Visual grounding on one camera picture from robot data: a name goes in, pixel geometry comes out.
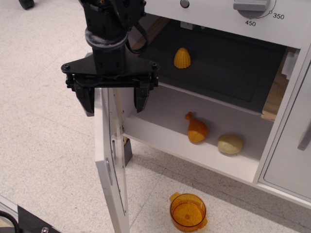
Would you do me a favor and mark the grey round oven button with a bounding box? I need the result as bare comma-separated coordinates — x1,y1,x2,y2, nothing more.
180,0,190,8

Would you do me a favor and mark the yellow toy corn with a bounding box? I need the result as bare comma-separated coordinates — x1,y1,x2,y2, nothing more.
173,48,191,69

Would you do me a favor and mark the grey oven leg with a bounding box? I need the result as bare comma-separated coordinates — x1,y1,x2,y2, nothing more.
123,137,133,166

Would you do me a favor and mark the orange transparent plastic pot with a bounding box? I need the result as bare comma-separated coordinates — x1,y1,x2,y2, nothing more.
170,193,208,233

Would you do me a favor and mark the orange toy chicken drumstick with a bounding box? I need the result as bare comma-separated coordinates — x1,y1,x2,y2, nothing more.
185,112,209,143

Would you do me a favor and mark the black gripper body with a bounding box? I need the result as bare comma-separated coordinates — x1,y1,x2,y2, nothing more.
61,51,159,92

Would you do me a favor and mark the white toy oven door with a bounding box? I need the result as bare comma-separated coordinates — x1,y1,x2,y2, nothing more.
94,88,130,233

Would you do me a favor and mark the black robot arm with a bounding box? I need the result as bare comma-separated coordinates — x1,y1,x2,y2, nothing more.
61,0,160,116

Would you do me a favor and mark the grey oven temperature knob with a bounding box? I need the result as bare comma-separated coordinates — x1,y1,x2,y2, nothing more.
233,0,271,19

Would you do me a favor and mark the beige toy potato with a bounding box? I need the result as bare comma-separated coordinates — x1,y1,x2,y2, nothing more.
217,134,243,154

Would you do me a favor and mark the white cabinet door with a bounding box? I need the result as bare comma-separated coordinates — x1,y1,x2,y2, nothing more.
258,60,311,195

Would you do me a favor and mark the black cable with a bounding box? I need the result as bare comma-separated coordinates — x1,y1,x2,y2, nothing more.
0,210,20,233

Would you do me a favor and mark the white toy kitchen oven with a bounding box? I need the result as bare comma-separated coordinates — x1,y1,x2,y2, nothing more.
116,0,311,209

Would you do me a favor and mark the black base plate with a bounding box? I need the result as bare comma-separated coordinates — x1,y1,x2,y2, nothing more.
17,205,61,233

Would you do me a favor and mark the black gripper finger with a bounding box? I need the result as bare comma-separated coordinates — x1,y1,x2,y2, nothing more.
74,83,94,117
134,82,149,113

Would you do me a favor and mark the grey cabinet door handle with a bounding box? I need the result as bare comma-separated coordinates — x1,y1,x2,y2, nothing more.
297,123,311,151

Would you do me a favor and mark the black caster wheel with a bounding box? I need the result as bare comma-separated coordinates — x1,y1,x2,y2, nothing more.
19,0,35,10

